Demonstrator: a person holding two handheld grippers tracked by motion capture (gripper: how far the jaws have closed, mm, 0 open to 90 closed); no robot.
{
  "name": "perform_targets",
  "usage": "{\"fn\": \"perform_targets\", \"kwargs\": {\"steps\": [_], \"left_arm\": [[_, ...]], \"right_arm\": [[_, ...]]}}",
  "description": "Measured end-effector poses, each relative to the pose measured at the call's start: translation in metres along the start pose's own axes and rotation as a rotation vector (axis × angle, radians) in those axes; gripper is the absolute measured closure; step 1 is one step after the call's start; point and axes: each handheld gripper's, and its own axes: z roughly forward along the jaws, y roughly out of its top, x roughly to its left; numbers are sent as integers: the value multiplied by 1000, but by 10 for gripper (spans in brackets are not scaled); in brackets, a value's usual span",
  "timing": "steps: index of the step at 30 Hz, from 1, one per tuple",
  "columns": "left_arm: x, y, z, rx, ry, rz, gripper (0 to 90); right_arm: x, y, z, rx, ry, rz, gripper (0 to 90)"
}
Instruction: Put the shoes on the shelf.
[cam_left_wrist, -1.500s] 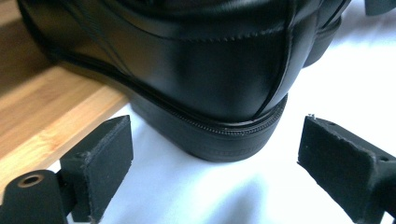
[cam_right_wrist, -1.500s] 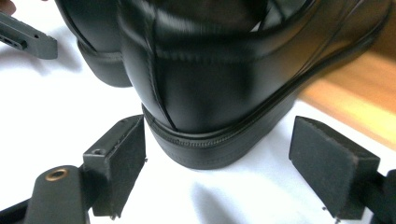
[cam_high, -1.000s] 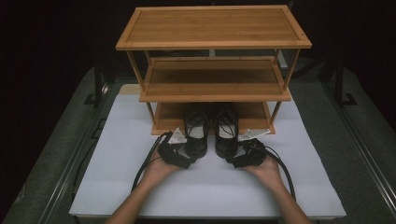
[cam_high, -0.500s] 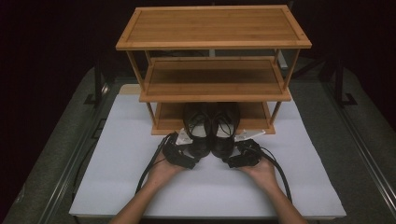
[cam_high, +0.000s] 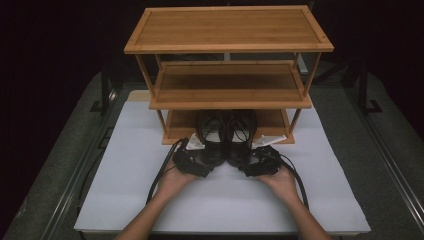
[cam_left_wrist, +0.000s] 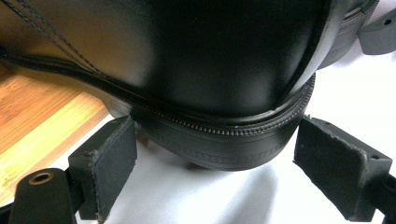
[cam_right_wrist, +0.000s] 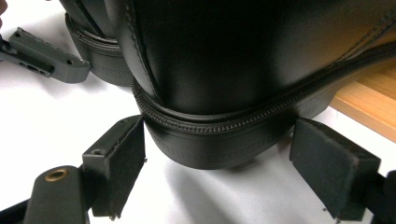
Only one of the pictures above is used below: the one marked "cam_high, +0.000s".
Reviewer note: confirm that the black leather dress shoe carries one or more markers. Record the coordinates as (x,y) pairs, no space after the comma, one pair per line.
(238,156)
(215,156)

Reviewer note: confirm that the metal rail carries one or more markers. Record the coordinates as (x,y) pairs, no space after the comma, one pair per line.
(80,170)
(386,160)

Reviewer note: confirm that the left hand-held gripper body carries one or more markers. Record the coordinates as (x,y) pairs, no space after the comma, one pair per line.
(190,161)

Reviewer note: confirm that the wooden three-tier shoe rack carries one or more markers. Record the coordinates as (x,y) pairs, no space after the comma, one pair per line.
(228,30)

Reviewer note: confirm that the person's right hand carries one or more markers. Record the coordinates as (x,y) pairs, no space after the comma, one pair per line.
(280,185)

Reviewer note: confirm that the black metal stand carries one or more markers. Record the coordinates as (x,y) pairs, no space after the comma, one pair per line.
(364,90)
(104,90)

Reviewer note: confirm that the white table sheet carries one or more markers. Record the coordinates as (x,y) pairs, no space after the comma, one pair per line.
(216,206)

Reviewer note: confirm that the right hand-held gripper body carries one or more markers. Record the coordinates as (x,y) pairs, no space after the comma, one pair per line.
(263,163)

